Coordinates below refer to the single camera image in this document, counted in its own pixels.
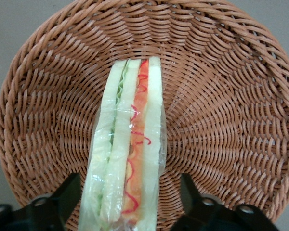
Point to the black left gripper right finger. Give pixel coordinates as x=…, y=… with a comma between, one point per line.
x=207, y=216

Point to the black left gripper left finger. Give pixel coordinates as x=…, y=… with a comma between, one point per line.
x=45, y=214

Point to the triangle sandwich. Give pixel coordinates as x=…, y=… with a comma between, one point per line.
x=118, y=144

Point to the round brown wicker basket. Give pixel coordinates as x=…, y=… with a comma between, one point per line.
x=219, y=108

